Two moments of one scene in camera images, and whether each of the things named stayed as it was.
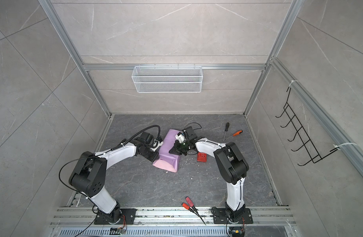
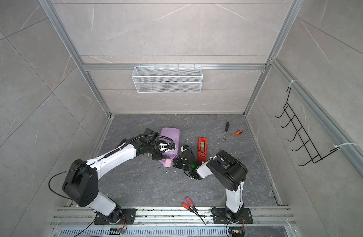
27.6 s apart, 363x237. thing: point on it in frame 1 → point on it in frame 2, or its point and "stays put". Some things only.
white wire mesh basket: (167, 79) stays put
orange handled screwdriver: (237, 133) stays put
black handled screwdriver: (226, 128) stays put
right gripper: (176, 148) → (177, 165)
